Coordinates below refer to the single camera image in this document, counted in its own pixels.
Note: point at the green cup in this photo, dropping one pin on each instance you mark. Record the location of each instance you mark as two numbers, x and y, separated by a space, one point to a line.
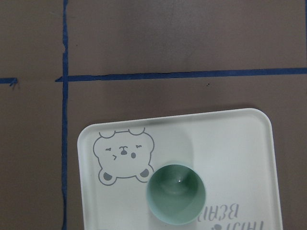
176 194

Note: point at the white bear tray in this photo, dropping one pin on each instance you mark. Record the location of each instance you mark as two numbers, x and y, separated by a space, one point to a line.
232 151

